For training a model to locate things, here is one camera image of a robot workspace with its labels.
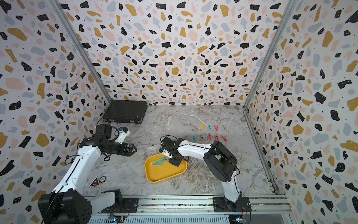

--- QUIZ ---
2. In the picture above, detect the left frame post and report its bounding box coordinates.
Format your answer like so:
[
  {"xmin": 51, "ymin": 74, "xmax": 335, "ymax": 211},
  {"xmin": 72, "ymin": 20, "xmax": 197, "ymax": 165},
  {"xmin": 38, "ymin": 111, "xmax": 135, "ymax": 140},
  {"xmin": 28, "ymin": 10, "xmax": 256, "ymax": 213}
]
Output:
[{"xmin": 48, "ymin": 0, "xmax": 112, "ymax": 104}]

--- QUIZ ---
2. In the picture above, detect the black flat case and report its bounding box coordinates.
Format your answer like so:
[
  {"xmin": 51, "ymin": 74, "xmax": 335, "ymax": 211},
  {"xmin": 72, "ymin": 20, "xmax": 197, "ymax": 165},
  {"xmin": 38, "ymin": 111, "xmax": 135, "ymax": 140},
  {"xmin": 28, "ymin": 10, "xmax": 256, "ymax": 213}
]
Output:
[{"xmin": 103, "ymin": 100, "xmax": 148, "ymax": 124}]

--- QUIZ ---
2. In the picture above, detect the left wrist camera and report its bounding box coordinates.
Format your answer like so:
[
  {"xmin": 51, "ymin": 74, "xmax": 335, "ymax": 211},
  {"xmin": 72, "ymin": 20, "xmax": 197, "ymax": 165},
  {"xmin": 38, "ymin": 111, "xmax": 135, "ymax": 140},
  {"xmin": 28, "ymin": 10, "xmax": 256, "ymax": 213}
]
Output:
[{"xmin": 115, "ymin": 127, "xmax": 130, "ymax": 144}]

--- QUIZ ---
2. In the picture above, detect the right frame post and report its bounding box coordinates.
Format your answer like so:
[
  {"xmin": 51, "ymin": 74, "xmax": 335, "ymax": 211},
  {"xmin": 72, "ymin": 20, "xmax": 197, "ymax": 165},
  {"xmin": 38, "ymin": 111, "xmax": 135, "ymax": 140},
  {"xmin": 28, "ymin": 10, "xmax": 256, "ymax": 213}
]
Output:
[{"xmin": 243, "ymin": 0, "xmax": 297, "ymax": 110}]

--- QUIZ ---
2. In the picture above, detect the frame post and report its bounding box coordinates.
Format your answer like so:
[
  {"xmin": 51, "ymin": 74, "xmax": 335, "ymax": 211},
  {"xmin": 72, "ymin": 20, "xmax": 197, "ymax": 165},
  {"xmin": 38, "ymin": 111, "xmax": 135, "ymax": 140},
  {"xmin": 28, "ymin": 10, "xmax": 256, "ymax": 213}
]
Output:
[
  {"xmin": 48, "ymin": 0, "xmax": 112, "ymax": 104},
  {"xmin": 243, "ymin": 0, "xmax": 297, "ymax": 110}
]

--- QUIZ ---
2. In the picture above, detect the yellow plastic storage box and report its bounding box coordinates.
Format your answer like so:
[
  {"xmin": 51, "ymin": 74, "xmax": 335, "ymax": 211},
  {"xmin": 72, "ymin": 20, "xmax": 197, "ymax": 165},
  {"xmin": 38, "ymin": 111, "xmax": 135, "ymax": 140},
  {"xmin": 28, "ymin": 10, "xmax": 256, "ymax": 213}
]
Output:
[{"xmin": 145, "ymin": 154, "xmax": 187, "ymax": 183}]

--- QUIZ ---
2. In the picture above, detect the warning triangle sticker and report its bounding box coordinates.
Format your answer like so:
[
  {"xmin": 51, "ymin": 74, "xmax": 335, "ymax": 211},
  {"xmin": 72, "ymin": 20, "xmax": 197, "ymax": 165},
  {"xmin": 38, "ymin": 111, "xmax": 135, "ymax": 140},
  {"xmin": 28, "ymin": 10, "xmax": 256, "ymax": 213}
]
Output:
[{"xmin": 89, "ymin": 177, "xmax": 101, "ymax": 188}]

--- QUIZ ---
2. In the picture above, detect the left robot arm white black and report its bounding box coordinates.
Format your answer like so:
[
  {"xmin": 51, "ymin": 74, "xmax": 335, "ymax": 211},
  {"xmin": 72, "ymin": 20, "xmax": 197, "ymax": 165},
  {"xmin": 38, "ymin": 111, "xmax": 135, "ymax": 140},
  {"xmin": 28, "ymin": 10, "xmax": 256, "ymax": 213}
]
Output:
[{"xmin": 38, "ymin": 124, "xmax": 137, "ymax": 224}]

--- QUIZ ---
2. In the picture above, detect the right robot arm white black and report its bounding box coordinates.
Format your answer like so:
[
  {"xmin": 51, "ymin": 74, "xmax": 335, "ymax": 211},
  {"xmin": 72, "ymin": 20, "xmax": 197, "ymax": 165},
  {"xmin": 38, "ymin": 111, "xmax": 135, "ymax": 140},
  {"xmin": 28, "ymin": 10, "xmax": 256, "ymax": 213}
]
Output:
[{"xmin": 159, "ymin": 136, "xmax": 241, "ymax": 204}]

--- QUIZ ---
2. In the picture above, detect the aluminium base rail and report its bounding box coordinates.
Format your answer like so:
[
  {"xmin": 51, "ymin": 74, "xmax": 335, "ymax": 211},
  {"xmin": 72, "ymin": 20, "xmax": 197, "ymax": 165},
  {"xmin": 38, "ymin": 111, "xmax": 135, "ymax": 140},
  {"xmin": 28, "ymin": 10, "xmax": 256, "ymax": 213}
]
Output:
[{"xmin": 89, "ymin": 195, "xmax": 295, "ymax": 224}]

